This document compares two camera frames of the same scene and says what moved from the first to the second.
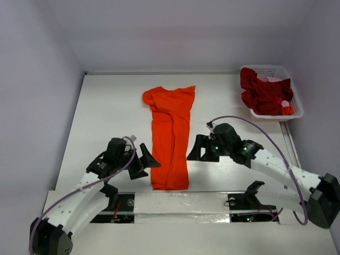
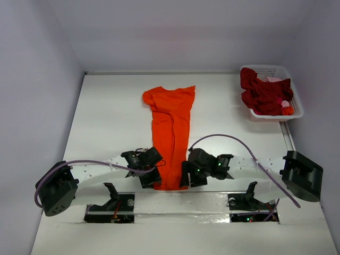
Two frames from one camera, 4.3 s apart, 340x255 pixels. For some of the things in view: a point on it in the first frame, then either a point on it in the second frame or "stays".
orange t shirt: [171, 110] stays
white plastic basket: [280, 71] stays
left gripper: [146, 161] to [147, 183]
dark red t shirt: [264, 98] stays
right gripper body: [208, 148] to [190, 175]
